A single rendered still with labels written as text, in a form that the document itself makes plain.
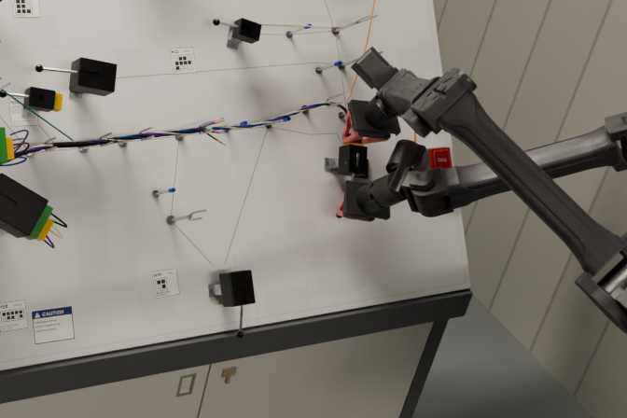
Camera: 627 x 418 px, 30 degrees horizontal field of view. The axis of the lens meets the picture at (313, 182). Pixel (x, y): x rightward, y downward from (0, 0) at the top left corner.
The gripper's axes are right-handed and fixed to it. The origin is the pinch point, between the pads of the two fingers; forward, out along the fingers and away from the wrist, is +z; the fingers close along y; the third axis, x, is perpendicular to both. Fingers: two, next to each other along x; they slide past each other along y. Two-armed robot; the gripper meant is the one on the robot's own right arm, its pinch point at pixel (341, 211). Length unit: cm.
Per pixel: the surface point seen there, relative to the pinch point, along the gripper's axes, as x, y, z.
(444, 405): 24, -98, 96
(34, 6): -29, 65, -1
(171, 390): 33.9, 25.9, 22.7
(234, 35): -29.4, 27.4, -6.1
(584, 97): -64, -121, 50
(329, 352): 24.6, -8.8, 19.7
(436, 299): 14.1, -26.9, 6.0
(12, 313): 24, 62, 8
